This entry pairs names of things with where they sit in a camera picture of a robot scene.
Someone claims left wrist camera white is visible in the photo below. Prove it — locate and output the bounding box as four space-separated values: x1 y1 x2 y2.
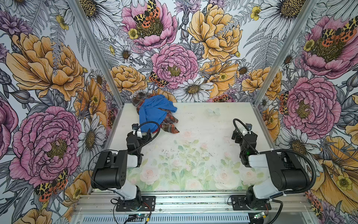
131 123 142 138

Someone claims blue cloth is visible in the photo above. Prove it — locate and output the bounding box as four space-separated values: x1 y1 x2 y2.
138 94 178 133

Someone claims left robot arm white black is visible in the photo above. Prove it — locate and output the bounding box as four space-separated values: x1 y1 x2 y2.
91 131 152 211

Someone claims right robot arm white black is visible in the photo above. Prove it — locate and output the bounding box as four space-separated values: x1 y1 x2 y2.
230 130 317 211

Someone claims plaid red cloth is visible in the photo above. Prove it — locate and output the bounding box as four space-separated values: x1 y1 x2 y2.
132 92 180 134

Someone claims right corner aluminium post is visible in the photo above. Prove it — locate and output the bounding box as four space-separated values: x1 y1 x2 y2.
253 1 317 106

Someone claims corner aluminium post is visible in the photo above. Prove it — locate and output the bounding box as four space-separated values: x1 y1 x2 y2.
69 1 124 109
253 1 317 106

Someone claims aluminium front rail frame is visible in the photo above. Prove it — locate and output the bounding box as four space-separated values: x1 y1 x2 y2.
71 191 319 224

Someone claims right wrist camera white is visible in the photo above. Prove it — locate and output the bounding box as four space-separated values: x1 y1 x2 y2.
242 123 252 136

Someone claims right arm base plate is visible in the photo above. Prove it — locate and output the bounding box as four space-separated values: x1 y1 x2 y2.
229 195 272 211

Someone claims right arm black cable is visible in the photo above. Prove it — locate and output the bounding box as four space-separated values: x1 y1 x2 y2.
233 118 317 194

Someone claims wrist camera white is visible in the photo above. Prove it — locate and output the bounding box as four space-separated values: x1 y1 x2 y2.
131 123 142 138
242 123 252 136

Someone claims left corner aluminium post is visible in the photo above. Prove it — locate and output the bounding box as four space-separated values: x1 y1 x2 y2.
69 1 124 109

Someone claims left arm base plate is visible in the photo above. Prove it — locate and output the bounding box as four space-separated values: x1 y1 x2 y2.
115 196 156 212

